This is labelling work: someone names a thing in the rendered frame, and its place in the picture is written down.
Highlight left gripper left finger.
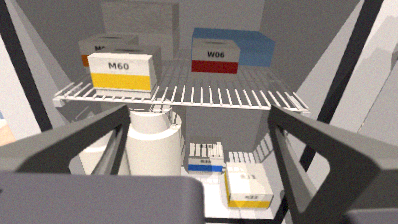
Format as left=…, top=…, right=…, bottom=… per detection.
left=0, top=104, right=131, bottom=175

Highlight light blue flat block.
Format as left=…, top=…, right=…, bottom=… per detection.
left=192, top=27, right=276, bottom=55
left=238, top=53, right=273, bottom=67

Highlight white wire shelf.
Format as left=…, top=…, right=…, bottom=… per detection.
left=55, top=65, right=309, bottom=112

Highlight white cardboard box with yellow band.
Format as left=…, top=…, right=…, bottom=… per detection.
left=224, top=162, right=273, bottom=211

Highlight white cardboard box labelled w06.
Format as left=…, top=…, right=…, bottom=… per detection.
left=191, top=38, right=240, bottom=81

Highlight white cardboard cryo box m60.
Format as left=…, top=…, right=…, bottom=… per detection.
left=87, top=44, right=162, bottom=98

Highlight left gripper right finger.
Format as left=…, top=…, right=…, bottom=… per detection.
left=267, top=105, right=398, bottom=224

